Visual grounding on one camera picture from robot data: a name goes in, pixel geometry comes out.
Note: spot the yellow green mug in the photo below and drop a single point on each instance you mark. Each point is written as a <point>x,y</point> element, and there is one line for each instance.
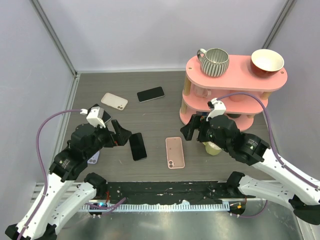
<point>211,148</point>

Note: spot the pink phone case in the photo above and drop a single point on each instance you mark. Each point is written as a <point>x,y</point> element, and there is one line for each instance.
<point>174,153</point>

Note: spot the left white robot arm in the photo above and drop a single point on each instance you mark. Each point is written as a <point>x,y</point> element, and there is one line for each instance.
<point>48,215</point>

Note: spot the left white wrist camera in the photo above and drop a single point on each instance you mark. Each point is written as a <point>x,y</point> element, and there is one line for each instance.
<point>94,116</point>

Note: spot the dark cup bottom shelf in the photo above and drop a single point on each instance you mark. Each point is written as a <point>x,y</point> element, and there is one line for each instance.
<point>233,116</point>

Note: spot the phone with white edge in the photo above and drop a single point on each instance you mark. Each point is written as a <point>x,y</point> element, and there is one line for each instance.
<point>106,117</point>

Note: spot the white slotted cable duct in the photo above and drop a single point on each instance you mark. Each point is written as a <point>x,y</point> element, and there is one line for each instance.
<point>183,207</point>

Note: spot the clear pink glass cup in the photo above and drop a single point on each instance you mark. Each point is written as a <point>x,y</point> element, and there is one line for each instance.
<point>201,92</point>

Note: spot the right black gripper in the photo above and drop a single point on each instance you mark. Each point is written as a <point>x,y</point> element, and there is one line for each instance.
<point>195,122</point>

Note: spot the grey striped mug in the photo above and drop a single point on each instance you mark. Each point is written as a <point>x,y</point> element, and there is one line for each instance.
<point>214,62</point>

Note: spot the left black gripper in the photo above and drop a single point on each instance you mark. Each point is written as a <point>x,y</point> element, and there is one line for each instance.
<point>120,138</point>

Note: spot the pink three-tier shelf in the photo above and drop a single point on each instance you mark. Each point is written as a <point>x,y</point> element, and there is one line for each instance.
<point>238,77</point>

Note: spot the beige phone case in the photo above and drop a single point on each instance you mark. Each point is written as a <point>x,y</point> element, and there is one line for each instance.
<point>114,101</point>

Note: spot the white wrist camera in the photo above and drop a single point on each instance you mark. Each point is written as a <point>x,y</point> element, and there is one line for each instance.
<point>94,116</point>
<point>217,108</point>

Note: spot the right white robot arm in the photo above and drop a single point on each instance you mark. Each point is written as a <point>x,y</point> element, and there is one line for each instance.
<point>297,191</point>

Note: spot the red white bowl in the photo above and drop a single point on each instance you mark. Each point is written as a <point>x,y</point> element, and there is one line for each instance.
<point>265,63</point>

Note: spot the black mounting plate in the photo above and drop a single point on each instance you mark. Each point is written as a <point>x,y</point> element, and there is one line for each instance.
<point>168,192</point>

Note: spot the lilac phone case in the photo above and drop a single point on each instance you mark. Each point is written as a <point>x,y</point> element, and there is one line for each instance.
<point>94,159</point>

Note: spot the black phone silver edge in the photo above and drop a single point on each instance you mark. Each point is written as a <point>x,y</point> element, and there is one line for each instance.
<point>150,94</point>

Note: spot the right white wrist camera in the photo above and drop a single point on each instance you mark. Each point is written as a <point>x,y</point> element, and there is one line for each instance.
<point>217,108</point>

